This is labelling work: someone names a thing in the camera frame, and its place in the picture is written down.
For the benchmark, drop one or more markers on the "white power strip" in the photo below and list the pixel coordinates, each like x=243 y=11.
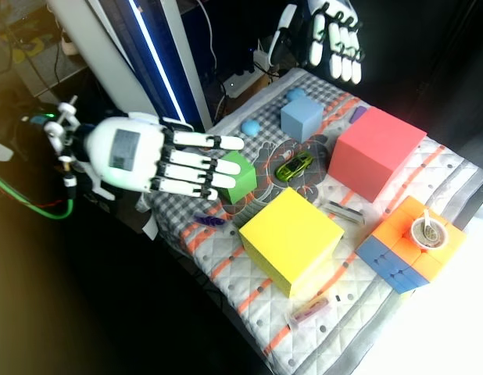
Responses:
x=241 y=84

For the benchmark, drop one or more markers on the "purple half-disc block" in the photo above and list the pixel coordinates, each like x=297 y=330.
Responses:
x=358 y=113

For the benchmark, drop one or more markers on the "small white bowl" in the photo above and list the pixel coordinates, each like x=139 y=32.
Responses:
x=429 y=233

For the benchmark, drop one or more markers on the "large yellow foam cube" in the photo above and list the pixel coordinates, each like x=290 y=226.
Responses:
x=288 y=238

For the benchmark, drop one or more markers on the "blue foam cube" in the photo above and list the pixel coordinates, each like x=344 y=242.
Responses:
x=302 y=117

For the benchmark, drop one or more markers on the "blue dome toy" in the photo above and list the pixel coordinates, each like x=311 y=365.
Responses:
x=250 y=127
x=296 y=94

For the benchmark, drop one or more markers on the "purple snack packet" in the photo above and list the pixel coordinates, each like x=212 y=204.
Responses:
x=210 y=220

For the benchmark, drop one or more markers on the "green foam cube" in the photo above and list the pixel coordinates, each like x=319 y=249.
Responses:
x=241 y=179

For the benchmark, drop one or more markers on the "green toy car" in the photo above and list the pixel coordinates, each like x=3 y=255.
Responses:
x=294 y=166

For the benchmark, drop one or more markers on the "white pillar with blue light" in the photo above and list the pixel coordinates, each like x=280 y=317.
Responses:
x=108 y=58

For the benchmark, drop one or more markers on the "large puzzle cube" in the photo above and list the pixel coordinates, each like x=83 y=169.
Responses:
x=401 y=254

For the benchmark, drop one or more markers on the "large red foam cube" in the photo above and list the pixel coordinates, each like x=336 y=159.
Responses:
x=374 y=152

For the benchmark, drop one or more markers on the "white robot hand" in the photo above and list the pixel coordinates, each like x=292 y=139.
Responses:
x=335 y=39
x=124 y=152

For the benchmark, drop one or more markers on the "white spoon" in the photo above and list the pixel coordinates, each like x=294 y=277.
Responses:
x=428 y=220

